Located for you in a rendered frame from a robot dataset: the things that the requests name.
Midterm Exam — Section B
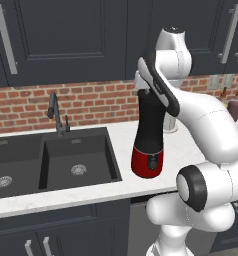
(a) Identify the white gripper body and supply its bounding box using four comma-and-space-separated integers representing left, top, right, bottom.
134, 69, 153, 92

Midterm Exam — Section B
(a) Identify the black blender with red base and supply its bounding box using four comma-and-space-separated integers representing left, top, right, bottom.
130, 87, 166, 180

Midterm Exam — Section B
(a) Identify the pale grey cylinder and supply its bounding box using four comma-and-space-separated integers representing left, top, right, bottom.
163, 112, 180, 135

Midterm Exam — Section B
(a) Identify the dark grey tap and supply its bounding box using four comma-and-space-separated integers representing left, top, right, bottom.
46, 91, 72, 137

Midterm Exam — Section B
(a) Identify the maroon jar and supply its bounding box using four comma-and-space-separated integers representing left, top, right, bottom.
227, 98, 238, 123

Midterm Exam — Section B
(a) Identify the black double sink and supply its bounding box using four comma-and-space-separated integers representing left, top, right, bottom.
0, 126, 123, 201

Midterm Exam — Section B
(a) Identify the grey dishwasher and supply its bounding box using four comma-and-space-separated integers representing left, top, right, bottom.
126, 196, 219, 256

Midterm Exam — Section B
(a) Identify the dark drawer front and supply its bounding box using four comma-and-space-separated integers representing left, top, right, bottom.
0, 198, 132, 238

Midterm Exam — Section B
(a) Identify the dark base cupboard door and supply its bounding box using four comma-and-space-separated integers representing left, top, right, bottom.
35, 218, 132, 256
0, 229, 39, 256
209, 196, 238, 254

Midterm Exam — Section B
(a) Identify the grey wall socket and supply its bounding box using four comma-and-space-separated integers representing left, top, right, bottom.
208, 73, 236, 91

